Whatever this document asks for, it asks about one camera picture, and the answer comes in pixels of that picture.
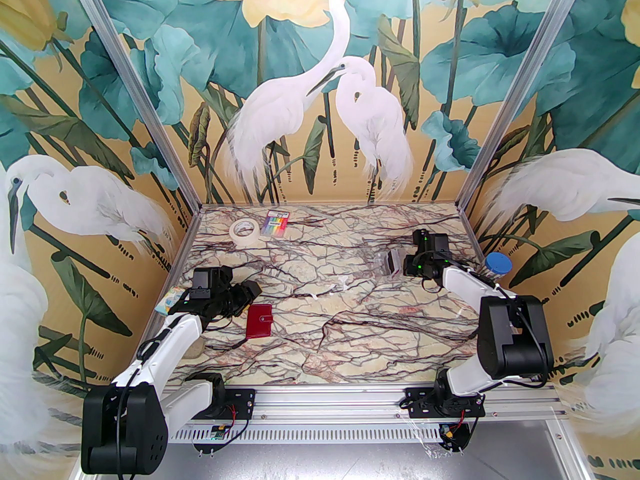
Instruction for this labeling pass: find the clear plastic card box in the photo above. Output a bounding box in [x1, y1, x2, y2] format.
[375, 248, 407, 278]

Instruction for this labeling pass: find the red leather card holder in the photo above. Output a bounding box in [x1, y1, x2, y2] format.
[246, 304, 274, 340]

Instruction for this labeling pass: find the beige masking tape roll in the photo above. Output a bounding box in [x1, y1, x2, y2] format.
[229, 218, 262, 243]

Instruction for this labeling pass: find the pack of coloured markers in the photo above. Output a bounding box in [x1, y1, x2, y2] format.
[265, 209, 291, 239]

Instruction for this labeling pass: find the clear tube with blue lid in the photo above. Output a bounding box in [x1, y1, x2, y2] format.
[480, 252, 512, 289]

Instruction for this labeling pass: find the perforated metal strip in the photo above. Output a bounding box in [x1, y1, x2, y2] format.
[100, 425, 441, 444]

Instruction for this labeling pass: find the steel sheet tray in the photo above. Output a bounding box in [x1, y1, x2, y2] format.
[75, 440, 586, 480]

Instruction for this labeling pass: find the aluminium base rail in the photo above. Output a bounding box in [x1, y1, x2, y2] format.
[95, 387, 566, 425]

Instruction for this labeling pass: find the black round bracket plate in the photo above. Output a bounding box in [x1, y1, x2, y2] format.
[434, 415, 473, 454]

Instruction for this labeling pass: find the aluminium frame post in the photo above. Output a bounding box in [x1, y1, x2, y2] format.
[67, 0, 203, 209]
[457, 0, 586, 209]

